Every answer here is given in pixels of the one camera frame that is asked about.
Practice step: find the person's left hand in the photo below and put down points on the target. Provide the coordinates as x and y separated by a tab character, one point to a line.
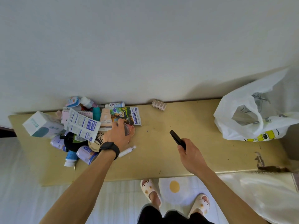
116	135

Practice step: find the person's right hand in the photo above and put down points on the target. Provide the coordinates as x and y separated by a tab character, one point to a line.
192	158

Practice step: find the small white tube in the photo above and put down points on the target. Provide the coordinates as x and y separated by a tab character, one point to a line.
126	152

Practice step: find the peach sachet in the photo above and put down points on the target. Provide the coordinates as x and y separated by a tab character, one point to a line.
105	118

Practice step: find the black bar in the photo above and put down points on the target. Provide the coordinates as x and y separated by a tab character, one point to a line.
176	137

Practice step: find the colourful picture packet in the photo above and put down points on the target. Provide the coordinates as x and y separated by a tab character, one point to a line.
133	114

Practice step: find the teal bottle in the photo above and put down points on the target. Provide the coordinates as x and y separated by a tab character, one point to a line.
96	113

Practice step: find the white blue bottle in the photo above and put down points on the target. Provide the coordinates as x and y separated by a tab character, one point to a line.
115	105

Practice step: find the light wooden cabinet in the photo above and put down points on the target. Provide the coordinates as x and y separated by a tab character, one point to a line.
163	137

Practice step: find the lilac white can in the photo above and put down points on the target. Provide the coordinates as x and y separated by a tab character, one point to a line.
57	142
86	155

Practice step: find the white blue printed packet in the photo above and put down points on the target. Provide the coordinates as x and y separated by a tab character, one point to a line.
81	124

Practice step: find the white bottle with pink cap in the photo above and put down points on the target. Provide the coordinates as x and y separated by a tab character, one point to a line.
86	102

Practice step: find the black pouch with green label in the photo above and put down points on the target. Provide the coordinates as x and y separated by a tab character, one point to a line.
70	144

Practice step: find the blue tube with white cap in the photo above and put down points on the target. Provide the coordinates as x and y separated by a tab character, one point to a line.
71	157

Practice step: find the beige hair claw clip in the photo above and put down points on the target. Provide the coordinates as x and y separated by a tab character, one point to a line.
158	105

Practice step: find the pink soft pack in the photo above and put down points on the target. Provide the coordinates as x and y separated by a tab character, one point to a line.
65	116

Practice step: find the blue white blister pack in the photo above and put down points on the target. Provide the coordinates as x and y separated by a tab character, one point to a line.
73	101

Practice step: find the white plastic bag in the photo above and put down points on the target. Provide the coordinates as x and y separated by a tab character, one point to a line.
226	104

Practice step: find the white box with teal circle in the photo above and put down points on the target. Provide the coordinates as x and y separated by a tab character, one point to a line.
39	123

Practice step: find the person's right forearm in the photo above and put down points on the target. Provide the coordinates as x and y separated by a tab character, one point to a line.
229	198

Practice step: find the person's left forearm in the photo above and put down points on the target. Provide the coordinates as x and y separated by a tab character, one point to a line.
81	188

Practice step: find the person's left leg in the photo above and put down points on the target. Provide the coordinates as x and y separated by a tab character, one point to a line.
155	199

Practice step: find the black smartwatch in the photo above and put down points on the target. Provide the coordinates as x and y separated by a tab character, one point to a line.
109	146

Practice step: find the cream spotted right slipper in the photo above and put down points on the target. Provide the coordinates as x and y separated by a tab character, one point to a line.
198	205

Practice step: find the cream spotted slipper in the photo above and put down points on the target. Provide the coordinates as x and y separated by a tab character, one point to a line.
146	186
198	205

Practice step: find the cream spotted left slipper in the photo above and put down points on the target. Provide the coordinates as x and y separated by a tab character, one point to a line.
146	186

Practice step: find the black shorts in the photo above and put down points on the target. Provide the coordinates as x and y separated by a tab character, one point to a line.
151	215

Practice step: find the cream and purple curtain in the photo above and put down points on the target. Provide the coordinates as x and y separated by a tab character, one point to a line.
261	195

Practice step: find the dark wooden baseboard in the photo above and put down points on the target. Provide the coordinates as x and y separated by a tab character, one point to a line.
7	132

